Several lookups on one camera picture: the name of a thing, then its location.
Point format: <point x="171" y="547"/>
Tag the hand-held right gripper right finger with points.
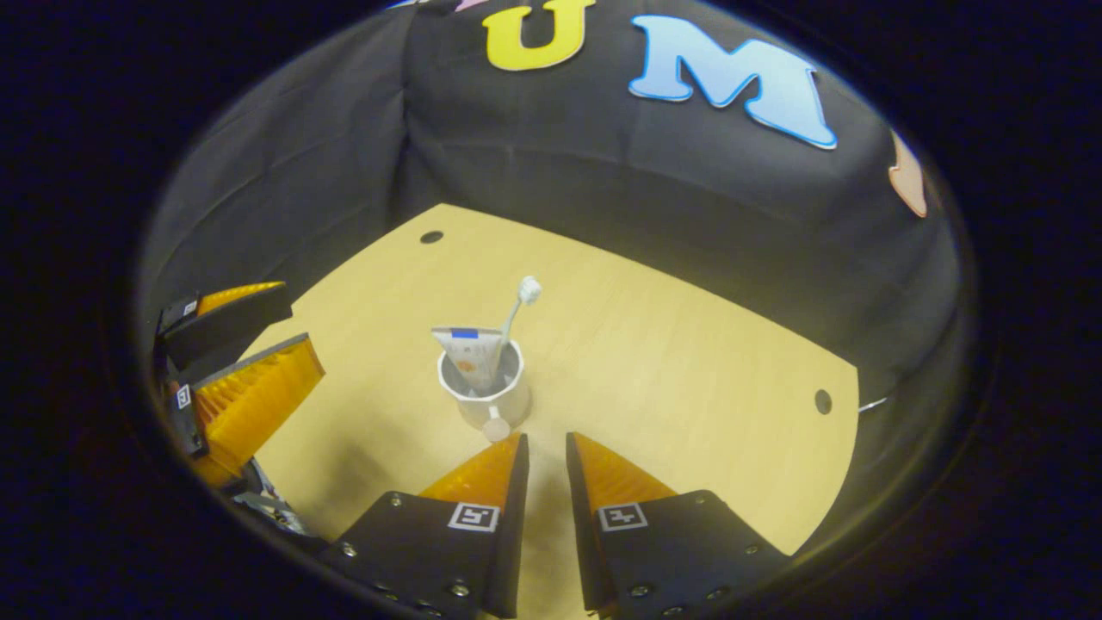
<point x="585" y="534"/>

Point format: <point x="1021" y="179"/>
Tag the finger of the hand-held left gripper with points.
<point x="232" y="323"/>
<point x="258" y="392"/>

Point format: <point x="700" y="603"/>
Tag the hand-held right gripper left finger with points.
<point x="510" y="534"/>

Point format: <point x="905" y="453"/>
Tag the white cup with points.
<point x="491" y="409"/>

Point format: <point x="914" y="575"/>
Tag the white toothpaste tube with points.
<point x="472" y="357"/>

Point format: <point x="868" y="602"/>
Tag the pale green toothbrush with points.
<point x="529" y="290"/>

